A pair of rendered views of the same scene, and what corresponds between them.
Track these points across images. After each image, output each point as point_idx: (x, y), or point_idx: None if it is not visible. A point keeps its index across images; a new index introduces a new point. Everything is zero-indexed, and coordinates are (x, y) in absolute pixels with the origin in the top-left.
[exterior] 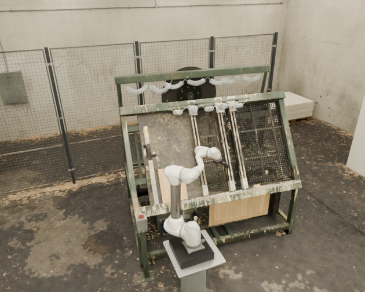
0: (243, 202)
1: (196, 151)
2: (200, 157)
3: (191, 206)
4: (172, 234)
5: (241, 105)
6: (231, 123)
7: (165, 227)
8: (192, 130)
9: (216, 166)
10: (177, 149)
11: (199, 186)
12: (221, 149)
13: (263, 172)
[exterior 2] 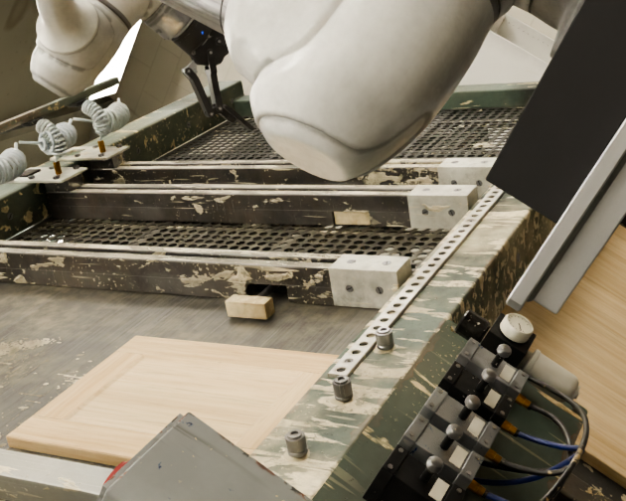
0: (615, 313)
1: (40, 38)
2: (79, 12)
3: (416, 337)
4: (403, 26)
5: (117, 103)
6: (164, 177)
7: (301, 65)
8: (27, 273)
9: (295, 247)
10: (35, 343)
11: (335, 311)
12: (234, 226)
13: (477, 151)
